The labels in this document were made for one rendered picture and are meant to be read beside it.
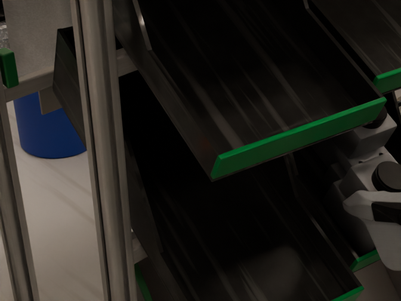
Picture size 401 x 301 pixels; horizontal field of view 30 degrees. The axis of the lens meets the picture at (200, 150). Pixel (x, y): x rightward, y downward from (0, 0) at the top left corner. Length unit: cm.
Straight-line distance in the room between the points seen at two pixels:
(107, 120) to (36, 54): 85
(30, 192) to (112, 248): 80
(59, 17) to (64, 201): 32
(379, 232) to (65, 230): 74
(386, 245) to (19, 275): 36
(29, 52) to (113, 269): 83
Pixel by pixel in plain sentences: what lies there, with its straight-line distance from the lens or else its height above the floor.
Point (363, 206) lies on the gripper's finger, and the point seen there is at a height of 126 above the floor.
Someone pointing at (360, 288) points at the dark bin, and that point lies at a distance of 59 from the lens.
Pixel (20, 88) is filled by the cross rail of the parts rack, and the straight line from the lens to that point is 67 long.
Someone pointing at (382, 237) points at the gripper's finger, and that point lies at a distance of 59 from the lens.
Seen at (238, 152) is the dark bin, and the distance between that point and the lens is 43.
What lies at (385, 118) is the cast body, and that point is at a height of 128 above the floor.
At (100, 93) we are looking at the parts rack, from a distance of 49.
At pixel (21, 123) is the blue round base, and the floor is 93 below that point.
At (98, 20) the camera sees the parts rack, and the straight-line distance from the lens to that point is 48.
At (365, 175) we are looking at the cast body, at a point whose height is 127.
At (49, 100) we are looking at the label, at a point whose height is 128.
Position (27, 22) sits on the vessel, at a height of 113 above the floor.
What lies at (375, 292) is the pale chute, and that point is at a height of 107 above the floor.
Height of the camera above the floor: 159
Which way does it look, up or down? 31 degrees down
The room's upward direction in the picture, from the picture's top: 1 degrees counter-clockwise
